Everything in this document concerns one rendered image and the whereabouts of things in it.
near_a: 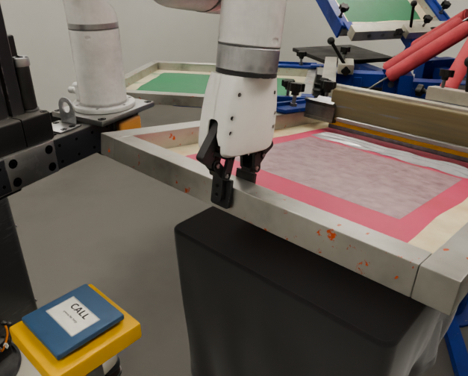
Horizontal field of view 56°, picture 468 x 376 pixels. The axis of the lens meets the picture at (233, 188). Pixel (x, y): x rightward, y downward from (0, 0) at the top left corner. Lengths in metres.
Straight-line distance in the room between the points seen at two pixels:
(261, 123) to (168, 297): 1.67
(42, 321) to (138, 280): 1.62
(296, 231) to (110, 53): 0.55
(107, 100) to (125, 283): 1.47
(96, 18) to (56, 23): 3.78
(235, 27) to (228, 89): 0.07
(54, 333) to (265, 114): 0.39
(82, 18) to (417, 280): 0.71
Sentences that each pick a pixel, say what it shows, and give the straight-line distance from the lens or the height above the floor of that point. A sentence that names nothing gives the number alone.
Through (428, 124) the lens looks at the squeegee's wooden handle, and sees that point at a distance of 1.04.
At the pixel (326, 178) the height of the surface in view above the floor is 1.08.
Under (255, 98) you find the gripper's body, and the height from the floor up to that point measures 1.26.
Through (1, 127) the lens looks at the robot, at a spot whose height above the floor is 1.17.
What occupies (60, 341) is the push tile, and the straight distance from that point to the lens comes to 0.63.
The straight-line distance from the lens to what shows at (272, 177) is 0.72.
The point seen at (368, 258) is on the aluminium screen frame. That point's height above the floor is 1.13.
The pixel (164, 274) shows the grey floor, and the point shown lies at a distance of 2.29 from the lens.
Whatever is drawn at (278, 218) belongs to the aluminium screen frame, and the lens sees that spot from 0.52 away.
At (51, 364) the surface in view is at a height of 0.95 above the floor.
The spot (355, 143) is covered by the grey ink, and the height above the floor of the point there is 1.04.
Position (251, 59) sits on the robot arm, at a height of 1.31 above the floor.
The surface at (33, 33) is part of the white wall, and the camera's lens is 4.58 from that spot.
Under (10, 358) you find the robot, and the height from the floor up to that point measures 0.27.
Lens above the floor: 1.40
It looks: 27 degrees down
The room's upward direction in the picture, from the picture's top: straight up
